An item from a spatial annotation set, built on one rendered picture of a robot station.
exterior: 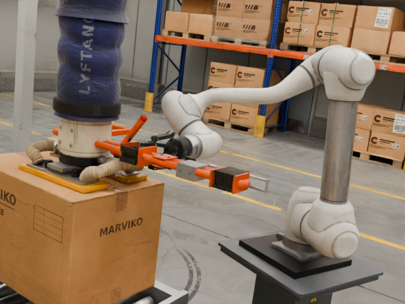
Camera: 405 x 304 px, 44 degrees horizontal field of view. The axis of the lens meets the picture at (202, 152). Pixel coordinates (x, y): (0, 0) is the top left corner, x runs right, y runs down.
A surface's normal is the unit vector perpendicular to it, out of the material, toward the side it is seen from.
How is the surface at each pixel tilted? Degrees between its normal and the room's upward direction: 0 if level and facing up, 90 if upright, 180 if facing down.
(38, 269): 90
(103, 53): 68
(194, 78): 90
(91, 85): 74
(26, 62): 90
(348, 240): 98
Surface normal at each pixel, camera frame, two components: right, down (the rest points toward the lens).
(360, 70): 0.28, 0.12
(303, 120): -0.57, 0.11
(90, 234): 0.78, 0.22
